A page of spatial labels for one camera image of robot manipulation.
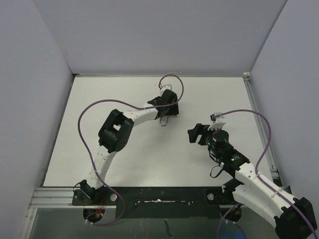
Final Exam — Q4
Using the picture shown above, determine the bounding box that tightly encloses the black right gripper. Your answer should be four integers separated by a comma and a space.
188, 123, 222, 159

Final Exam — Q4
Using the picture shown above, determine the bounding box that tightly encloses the large brass padlock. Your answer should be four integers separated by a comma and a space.
159, 115, 178, 126

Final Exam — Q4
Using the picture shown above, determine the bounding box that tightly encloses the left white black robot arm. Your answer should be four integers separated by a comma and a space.
77, 88, 181, 205

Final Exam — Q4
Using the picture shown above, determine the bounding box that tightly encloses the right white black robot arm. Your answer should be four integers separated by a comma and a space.
187, 123, 318, 239

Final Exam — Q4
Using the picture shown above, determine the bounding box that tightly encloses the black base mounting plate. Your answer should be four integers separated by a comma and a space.
72, 186, 235, 219

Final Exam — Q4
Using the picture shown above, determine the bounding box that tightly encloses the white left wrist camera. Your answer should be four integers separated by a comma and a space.
159, 84, 172, 96

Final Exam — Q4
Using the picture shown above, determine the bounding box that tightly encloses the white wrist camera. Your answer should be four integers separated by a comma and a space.
208, 113, 226, 131
159, 84, 172, 96

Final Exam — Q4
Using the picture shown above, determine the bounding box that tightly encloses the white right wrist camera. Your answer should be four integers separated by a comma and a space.
208, 113, 226, 131

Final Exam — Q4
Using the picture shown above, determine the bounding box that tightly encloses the black loop wire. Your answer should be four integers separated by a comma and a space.
209, 164, 225, 179

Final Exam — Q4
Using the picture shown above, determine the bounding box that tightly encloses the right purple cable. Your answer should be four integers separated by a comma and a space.
211, 109, 316, 239

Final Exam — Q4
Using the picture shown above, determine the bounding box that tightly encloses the purple cable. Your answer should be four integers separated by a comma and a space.
211, 109, 316, 239
77, 74, 185, 226

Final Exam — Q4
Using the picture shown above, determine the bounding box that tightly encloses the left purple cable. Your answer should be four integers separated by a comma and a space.
77, 74, 185, 226

